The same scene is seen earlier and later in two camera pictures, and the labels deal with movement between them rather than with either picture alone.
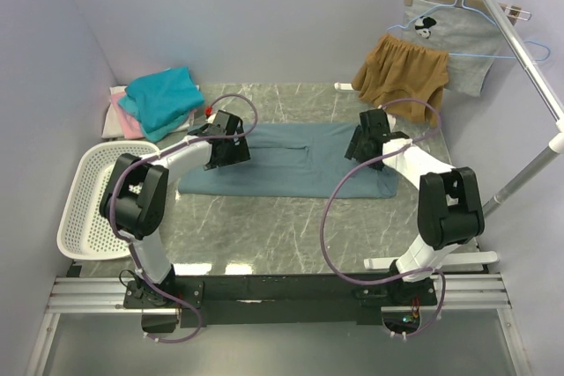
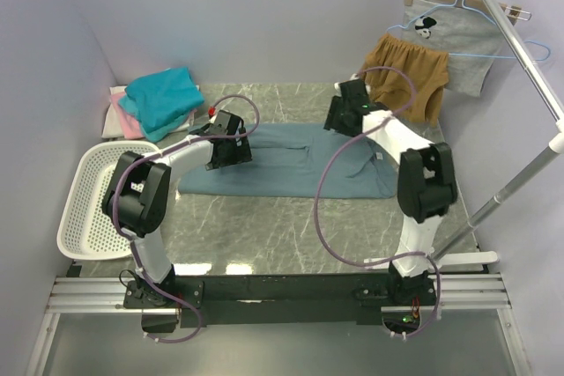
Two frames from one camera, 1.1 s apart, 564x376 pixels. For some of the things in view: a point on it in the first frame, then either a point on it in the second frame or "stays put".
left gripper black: (240, 152) stays put
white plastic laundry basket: (85, 233) stays put
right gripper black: (353, 151) -> (331, 119)
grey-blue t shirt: (299, 160) stays put
